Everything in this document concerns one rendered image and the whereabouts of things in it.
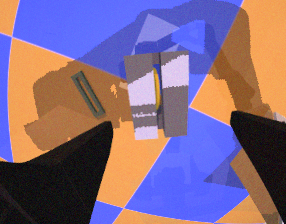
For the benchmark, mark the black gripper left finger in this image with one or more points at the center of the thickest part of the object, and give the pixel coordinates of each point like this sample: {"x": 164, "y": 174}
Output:
{"x": 61, "y": 186}

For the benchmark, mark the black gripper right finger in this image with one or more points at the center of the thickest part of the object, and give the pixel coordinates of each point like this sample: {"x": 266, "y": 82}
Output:
{"x": 264, "y": 141}

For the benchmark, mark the gold coin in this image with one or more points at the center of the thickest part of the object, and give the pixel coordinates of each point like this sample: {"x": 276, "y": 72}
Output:
{"x": 156, "y": 87}

